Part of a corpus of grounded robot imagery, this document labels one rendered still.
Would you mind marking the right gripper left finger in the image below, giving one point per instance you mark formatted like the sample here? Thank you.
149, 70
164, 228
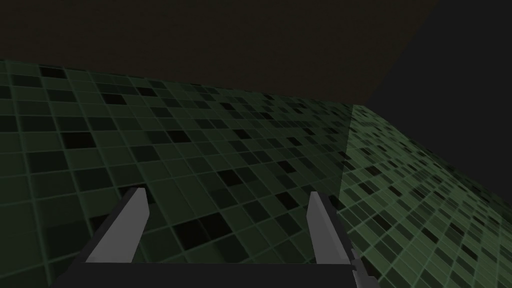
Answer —
122, 234

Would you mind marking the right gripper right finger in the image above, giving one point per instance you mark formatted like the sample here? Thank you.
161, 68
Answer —
326, 236

